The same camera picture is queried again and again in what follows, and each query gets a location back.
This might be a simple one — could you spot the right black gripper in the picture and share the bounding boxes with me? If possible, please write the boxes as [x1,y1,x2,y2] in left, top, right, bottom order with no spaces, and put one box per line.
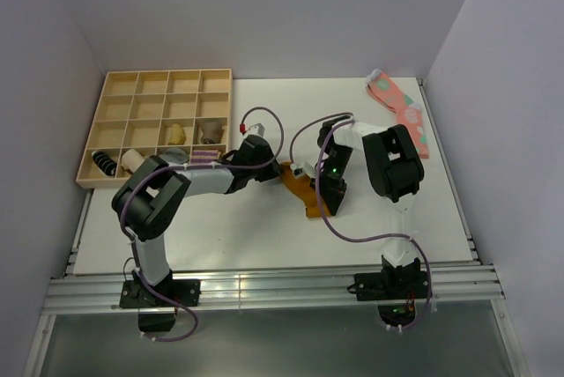
[310,145,353,216]

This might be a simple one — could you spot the mustard yellow striped sock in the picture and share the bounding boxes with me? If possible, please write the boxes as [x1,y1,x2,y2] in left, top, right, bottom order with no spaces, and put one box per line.
[280,162,332,218]

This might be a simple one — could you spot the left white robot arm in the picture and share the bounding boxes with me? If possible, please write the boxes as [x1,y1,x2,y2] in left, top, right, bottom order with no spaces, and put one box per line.
[111,135,282,306]

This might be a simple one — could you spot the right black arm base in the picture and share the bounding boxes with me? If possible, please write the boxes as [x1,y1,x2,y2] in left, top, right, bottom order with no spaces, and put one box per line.
[346,258,432,333]

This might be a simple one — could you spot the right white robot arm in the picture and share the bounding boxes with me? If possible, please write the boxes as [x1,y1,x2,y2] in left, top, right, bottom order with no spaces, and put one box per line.
[314,115,430,298]

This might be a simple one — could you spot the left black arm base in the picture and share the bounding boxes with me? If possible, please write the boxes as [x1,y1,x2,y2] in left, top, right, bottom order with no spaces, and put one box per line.
[118,271,201,342]

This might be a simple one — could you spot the taupe rolled sock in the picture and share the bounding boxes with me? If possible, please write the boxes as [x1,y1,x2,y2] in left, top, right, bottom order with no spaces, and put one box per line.
[195,118,225,144]

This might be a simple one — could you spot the purple striped rolled sock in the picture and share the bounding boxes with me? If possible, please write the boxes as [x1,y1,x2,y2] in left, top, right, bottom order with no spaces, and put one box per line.
[189,150,224,165]

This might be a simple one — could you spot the yellow rolled sock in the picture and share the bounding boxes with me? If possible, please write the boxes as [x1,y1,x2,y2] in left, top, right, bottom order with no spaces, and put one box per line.
[167,123,186,145]

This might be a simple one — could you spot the grey rolled sock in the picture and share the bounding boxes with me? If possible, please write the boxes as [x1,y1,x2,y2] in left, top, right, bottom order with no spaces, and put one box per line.
[159,146,189,165]

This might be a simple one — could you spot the wooden compartment tray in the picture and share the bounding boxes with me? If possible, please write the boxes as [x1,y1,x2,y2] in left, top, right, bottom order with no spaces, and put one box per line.
[77,69,233,189]

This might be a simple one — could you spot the pink patterned sock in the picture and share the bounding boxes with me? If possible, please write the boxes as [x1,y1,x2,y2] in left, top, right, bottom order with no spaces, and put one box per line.
[365,69,430,159]

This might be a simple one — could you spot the beige rolled sock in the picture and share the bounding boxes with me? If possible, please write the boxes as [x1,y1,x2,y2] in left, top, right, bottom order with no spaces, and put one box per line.
[121,149,145,174]

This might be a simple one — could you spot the black rolled sock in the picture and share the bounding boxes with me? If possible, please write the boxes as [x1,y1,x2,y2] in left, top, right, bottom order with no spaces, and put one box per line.
[92,151,117,177]

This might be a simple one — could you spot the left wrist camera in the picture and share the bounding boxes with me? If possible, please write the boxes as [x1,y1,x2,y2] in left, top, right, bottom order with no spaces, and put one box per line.
[239,122,265,137]

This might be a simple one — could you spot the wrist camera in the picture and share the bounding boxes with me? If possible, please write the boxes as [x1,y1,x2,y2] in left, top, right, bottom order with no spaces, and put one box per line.
[239,122,265,137]
[290,162,316,179]

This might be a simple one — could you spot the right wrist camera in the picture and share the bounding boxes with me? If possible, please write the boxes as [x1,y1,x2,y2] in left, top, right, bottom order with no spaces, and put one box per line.
[290,162,316,179]

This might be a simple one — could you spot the aluminium mounting rail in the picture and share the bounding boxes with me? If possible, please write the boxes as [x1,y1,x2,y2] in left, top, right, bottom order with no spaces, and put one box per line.
[41,263,505,315]

